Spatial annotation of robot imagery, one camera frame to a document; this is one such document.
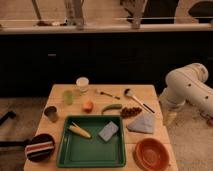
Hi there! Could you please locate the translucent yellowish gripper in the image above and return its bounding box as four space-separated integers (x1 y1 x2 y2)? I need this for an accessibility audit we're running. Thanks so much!
161 103 178 126

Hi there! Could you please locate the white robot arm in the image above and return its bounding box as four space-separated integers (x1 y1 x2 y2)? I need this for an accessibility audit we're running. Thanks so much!
159 63 213 126

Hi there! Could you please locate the blue-grey cloth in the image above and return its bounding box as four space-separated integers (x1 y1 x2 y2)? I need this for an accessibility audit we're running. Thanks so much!
127 113 155 134

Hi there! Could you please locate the bunch of dark grapes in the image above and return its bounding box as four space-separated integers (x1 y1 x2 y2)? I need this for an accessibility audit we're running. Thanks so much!
120 107 142 118

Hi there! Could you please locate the orange bowl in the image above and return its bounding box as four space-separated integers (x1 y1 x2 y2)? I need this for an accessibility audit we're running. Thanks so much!
134 138 169 171

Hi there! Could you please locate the green chili pepper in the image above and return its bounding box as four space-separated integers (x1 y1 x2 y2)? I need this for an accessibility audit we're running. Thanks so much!
101 104 122 114

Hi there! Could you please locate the blue sponge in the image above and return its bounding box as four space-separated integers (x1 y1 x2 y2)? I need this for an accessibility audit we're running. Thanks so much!
98 121 119 142

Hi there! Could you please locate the orange fruit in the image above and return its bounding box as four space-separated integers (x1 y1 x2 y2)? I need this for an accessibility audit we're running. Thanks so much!
83 101 94 113

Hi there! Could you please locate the white cup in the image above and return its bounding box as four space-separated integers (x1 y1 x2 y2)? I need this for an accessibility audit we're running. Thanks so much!
76 77 89 93

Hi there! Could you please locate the corn cob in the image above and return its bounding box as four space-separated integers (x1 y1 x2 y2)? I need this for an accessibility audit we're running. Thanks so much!
69 123 91 139

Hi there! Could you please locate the green plastic cup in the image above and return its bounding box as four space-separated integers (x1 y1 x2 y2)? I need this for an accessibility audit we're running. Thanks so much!
62 90 73 105

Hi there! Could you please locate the green plastic tray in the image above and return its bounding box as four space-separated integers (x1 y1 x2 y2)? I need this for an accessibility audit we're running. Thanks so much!
57 115 126 168

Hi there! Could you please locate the metal cup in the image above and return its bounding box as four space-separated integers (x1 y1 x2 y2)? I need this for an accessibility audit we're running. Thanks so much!
44 106 58 122

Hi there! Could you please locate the striped dark round plate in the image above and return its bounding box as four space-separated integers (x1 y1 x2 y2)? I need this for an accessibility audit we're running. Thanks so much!
25 134 55 162

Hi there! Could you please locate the black object on floor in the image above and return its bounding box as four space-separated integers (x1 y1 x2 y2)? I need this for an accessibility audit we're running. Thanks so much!
0 111 16 126

